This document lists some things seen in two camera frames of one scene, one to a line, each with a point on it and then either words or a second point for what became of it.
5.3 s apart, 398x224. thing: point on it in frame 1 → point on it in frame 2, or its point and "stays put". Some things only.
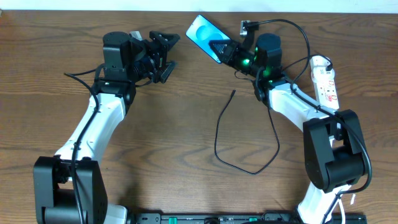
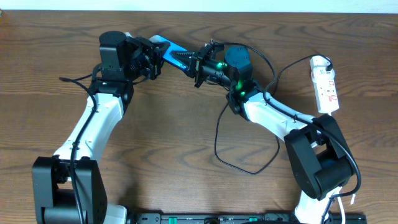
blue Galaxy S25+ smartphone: [202, 32] → [173, 47]
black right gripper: [232, 53] → [199, 66]
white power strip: [324, 83] stays put
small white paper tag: [352, 201] stays put
